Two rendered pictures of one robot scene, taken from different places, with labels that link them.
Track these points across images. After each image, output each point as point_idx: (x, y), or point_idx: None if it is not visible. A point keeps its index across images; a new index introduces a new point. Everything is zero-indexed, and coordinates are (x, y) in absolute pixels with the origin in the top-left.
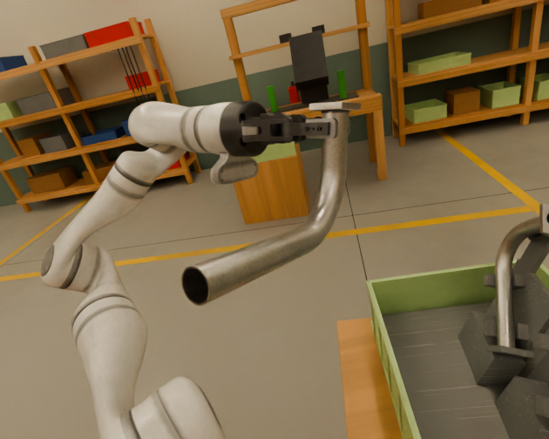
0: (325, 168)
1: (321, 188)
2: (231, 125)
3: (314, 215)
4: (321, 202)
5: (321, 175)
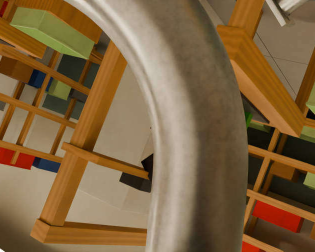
0: (154, 164)
1: (145, 86)
2: None
3: (69, 1)
4: (115, 44)
5: (172, 134)
